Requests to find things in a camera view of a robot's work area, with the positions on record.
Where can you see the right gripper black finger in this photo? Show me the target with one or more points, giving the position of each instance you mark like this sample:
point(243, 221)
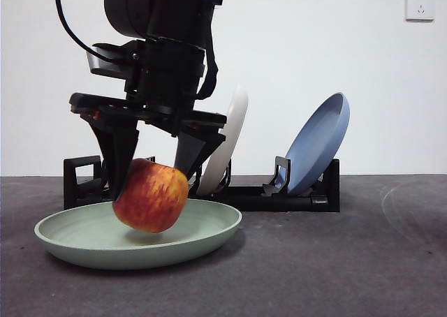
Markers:
point(195, 149)
point(117, 149)

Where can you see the red yellow apple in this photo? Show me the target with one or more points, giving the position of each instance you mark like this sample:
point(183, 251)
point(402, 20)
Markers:
point(150, 198)

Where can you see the green round plate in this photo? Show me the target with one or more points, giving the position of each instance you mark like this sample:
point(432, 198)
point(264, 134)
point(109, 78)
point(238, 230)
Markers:
point(87, 250)

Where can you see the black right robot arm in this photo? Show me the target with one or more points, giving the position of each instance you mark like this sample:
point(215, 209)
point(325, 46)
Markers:
point(132, 9)

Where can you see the cream white round plate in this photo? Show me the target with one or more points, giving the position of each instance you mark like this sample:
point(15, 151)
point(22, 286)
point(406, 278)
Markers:
point(234, 132)

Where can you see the black plastic plate rack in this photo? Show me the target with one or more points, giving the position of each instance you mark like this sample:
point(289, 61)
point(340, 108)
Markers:
point(279, 204)

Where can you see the blue round plate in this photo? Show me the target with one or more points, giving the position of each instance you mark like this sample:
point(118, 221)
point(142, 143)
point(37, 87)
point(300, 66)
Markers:
point(314, 149)

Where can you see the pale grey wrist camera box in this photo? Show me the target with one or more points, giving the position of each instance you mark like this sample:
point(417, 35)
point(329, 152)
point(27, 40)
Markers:
point(104, 65)

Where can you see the white wall socket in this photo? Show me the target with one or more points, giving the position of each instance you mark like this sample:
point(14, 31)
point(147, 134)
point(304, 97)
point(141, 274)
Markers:
point(420, 5)

